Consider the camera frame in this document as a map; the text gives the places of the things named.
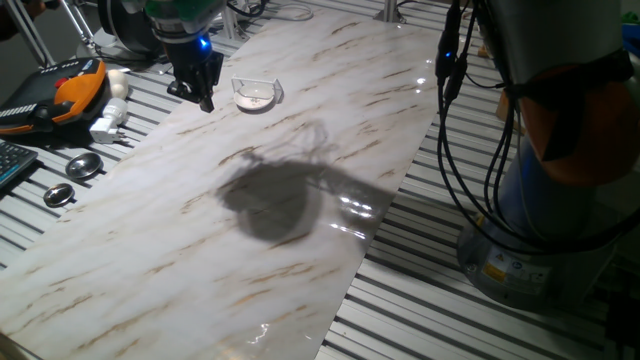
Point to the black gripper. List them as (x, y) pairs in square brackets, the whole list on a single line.
[(192, 62)]

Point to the thin metal rod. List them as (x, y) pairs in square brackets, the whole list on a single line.
[(77, 22)]

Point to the silver and orange robot arm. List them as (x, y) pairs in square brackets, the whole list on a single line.
[(550, 75)]

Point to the bare person hand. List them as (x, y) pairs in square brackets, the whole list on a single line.
[(36, 7)]

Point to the white egg-shaped object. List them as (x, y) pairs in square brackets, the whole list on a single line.
[(119, 82)]

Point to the clear plastic box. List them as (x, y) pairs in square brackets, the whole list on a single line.
[(277, 90)]

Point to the white plug adapter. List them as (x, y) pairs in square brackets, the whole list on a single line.
[(111, 114)]

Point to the black round device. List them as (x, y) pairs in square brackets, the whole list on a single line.
[(125, 27)]

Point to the orange black teach pendant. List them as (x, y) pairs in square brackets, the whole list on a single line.
[(75, 92)]

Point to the large round metal dish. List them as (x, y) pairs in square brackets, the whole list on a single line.
[(84, 166)]

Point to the slanted aluminium pole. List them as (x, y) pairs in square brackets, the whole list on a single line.
[(35, 40)]

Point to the marble pattern table sheet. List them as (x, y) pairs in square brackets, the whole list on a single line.
[(200, 260)]

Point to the small round metal dish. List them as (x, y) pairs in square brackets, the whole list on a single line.
[(58, 195)]

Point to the black keyboard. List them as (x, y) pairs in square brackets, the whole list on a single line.
[(15, 160)]

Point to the green cloth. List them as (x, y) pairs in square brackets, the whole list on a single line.
[(631, 17)]

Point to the upright aluminium post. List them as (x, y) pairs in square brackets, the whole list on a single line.
[(390, 10)]

